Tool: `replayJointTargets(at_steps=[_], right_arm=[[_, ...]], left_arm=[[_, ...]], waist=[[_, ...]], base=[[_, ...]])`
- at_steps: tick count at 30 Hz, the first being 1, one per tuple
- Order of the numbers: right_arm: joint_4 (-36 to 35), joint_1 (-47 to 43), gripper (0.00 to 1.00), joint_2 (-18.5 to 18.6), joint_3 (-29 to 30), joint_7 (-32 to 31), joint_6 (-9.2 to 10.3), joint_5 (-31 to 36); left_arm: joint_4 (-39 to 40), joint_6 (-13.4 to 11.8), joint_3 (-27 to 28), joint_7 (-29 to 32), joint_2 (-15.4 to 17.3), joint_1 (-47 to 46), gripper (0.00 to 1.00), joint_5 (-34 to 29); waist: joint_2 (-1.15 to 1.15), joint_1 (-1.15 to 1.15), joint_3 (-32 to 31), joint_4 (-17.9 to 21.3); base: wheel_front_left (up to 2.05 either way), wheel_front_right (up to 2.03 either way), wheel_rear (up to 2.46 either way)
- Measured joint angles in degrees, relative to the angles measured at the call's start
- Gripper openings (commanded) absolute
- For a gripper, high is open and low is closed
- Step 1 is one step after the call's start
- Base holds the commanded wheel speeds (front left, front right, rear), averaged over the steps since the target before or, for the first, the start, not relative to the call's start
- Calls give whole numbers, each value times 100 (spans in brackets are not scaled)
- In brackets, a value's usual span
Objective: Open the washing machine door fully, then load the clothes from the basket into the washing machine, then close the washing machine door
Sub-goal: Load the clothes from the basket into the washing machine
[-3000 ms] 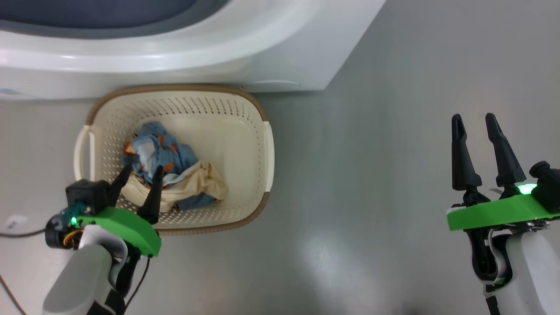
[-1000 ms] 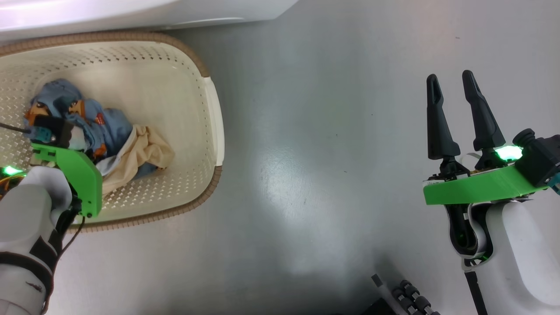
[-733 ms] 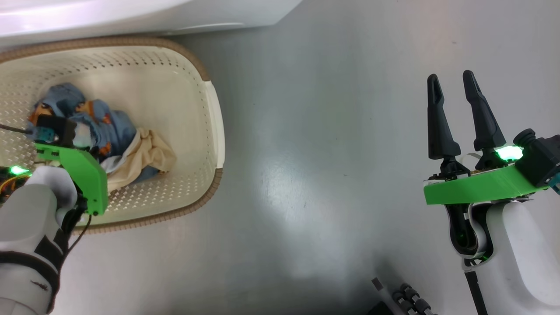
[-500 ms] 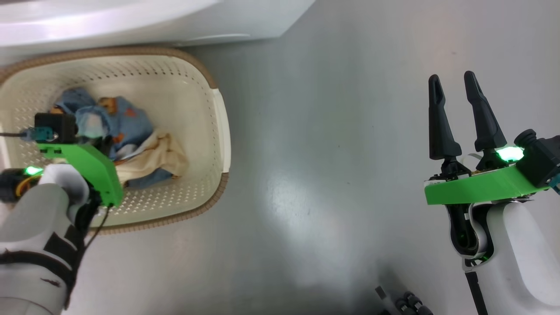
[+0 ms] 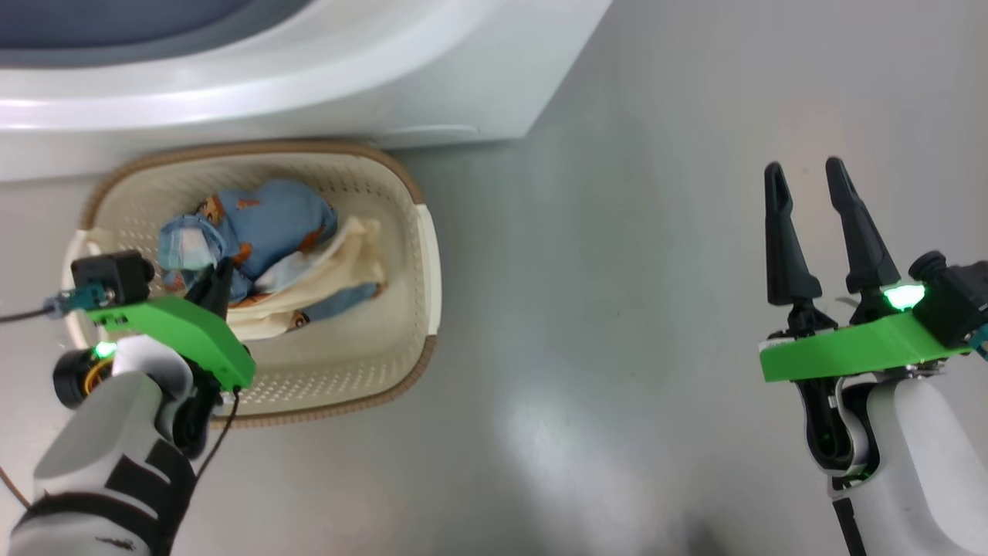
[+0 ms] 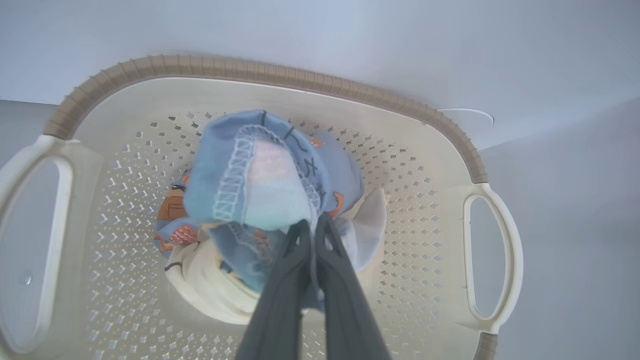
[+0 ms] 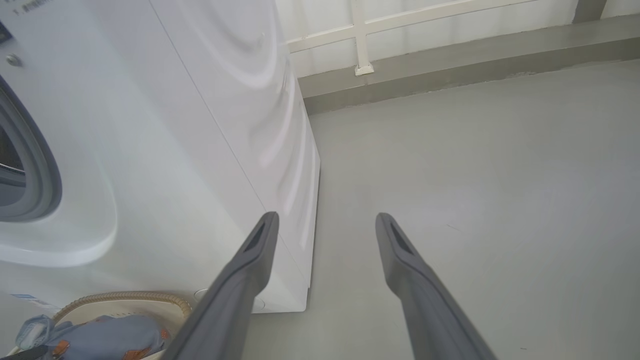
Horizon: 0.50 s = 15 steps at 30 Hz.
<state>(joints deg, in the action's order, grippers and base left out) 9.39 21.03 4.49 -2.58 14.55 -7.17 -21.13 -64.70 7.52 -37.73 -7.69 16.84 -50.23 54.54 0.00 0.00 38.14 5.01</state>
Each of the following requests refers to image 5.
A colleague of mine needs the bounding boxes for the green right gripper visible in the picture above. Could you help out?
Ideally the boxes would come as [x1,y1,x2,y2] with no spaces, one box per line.
[759,157,975,385]

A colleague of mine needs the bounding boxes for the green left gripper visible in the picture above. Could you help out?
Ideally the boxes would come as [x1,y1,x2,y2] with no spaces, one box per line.
[85,257,257,392]

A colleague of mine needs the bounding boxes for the blue bear garment cream lining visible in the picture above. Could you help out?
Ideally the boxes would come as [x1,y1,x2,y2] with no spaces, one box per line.
[158,180,387,342]

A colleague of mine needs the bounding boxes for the white front-load washing machine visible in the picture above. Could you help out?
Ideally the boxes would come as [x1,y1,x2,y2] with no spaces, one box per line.
[0,0,614,184]

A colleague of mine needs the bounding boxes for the grey rubber door gasket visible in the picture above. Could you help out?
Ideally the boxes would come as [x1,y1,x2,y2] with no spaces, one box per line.
[0,0,313,69]

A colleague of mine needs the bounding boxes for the cream laundry basket brown rim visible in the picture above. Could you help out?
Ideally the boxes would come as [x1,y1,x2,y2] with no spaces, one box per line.
[62,140,442,429]

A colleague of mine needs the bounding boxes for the round white filter cover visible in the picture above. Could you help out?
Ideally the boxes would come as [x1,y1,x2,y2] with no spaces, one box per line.
[370,124,481,144]

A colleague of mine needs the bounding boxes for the teal plug camera cable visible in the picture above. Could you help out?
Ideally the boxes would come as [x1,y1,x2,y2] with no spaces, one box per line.
[0,284,105,324]

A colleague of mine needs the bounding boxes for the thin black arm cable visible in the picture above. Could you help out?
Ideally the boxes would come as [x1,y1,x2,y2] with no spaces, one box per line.
[191,388,242,483]

